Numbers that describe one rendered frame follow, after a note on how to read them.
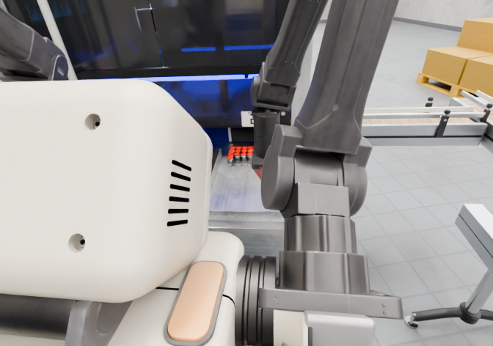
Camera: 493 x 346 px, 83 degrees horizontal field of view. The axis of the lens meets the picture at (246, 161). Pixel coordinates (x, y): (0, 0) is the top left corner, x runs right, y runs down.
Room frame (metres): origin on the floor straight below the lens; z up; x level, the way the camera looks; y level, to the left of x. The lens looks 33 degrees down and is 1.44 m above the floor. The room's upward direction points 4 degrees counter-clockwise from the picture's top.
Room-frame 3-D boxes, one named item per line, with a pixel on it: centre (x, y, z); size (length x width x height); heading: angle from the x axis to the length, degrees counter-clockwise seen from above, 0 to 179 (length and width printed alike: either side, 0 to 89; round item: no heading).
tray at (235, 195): (0.73, -0.01, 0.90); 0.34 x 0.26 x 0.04; 172
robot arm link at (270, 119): (0.56, -0.05, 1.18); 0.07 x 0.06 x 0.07; 2
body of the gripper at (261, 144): (0.56, -0.05, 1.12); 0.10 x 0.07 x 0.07; 172
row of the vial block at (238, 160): (0.84, -0.02, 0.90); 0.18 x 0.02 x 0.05; 82
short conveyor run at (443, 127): (1.03, -0.59, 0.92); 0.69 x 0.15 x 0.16; 83
